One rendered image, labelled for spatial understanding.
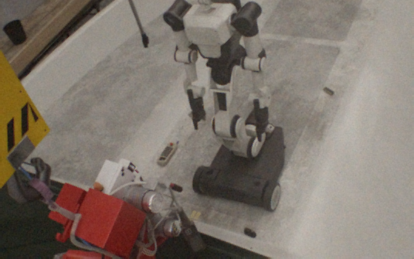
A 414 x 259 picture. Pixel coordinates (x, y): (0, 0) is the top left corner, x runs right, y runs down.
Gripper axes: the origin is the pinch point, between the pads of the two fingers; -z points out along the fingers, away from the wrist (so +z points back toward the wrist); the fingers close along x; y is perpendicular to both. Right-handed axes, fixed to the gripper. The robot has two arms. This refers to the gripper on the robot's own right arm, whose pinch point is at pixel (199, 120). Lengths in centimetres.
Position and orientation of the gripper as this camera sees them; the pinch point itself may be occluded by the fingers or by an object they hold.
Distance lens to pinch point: 305.9
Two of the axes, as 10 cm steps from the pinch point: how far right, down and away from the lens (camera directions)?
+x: -4.7, 5.5, -6.9
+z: -1.4, -8.2, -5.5
